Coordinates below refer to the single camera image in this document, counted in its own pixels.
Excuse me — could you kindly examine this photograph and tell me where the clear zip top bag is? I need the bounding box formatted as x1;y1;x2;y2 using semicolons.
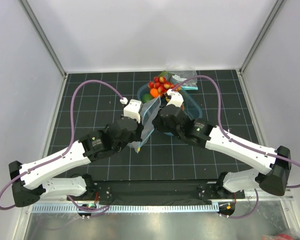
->
128;97;161;153

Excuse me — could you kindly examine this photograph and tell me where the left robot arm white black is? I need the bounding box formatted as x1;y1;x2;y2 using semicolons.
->
9;116;144;208

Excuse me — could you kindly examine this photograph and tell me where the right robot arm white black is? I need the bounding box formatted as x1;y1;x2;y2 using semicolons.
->
152;104;291;198

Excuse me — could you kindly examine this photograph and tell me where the teal plastic tray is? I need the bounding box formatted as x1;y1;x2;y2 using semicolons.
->
136;81;203;137

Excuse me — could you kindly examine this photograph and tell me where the orange fruit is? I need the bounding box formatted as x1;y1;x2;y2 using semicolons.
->
149;88;163;98

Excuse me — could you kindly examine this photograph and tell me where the green lime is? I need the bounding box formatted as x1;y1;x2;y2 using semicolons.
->
141;93;153;104

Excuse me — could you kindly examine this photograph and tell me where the red cherry fruit cluster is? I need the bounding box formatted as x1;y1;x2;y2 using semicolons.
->
148;76;177;95

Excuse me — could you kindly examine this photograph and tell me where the black grid mat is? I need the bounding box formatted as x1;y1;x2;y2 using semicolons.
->
41;69;276;181

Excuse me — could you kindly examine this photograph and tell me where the green leaf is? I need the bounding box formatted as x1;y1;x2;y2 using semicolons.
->
158;70;175;78

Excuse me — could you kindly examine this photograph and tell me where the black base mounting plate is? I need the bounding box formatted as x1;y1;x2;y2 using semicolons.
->
89;179;235;206

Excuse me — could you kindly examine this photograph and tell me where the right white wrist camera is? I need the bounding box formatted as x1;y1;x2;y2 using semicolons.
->
165;89;184;108

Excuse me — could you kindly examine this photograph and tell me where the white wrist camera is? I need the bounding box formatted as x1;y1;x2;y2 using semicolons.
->
120;97;143;123
165;89;184;108

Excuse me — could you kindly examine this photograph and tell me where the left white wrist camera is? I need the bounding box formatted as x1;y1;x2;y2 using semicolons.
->
120;97;143;123

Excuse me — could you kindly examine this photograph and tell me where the slotted white cable duct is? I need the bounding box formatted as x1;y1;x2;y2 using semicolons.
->
31;202;219;214

